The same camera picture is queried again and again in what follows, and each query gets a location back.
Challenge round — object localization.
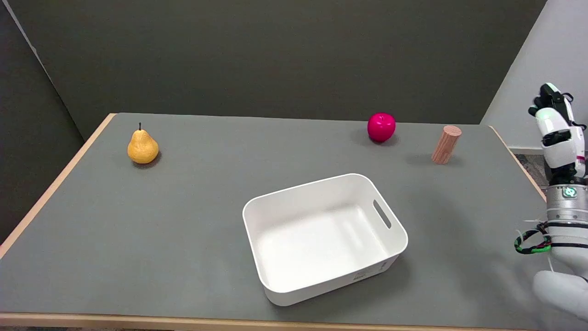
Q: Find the wooden cylinder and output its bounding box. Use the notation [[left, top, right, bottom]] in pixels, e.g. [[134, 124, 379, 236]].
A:
[[431, 125, 462, 165]]

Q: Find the red apple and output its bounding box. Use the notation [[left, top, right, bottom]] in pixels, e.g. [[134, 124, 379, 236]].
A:
[[367, 113, 396, 143]]

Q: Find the black green cable loop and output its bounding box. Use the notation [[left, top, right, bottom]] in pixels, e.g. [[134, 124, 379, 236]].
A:
[[514, 222, 552, 255]]

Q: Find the white plastic bin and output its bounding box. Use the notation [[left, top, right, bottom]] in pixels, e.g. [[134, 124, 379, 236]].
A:
[[242, 173, 409, 307]]

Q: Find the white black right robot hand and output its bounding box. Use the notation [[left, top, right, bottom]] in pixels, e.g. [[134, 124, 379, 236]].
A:
[[528, 83, 588, 186]]

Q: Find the yellow pear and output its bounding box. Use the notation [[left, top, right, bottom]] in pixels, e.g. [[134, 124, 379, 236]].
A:
[[127, 122, 159, 165]]

